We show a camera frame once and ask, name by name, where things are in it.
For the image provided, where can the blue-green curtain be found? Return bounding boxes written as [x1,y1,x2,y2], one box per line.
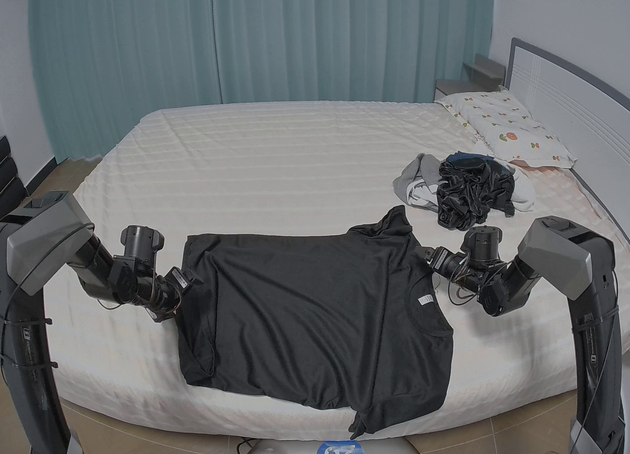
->
[212,0,495,104]
[30,0,220,162]

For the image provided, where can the black T-shirt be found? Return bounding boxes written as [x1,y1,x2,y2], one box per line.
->
[176,205,454,440]

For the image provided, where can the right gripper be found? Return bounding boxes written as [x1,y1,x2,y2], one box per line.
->
[443,250,469,280]

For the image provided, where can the bed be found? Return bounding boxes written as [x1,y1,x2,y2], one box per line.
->
[42,37,630,440]

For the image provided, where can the pile of clothes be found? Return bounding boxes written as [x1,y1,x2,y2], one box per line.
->
[392,151,536,232]

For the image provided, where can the white printed pillow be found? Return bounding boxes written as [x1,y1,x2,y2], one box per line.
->
[435,90,578,168]

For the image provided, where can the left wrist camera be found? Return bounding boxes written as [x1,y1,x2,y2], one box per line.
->
[165,267,198,296]

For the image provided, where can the grey bedside table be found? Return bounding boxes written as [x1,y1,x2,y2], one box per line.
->
[434,53,507,100]

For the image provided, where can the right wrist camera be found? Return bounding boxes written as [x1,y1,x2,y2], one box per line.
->
[416,245,448,273]

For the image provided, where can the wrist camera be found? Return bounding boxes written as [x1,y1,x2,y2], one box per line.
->
[165,267,198,296]
[416,245,448,273]

